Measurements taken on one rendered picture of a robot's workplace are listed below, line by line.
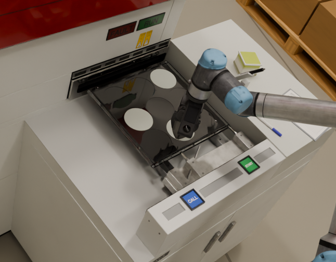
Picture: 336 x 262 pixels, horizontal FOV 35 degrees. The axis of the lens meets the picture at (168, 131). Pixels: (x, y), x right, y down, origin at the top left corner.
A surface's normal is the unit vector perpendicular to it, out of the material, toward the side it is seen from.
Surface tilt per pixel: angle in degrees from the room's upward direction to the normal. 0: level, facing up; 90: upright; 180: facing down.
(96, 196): 0
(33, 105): 90
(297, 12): 90
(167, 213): 0
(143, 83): 0
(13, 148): 90
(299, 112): 65
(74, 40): 90
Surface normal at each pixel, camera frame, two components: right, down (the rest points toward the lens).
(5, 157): 0.62, 0.69
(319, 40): -0.79, 0.28
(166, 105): 0.28, -0.63
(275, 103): -0.36, -0.26
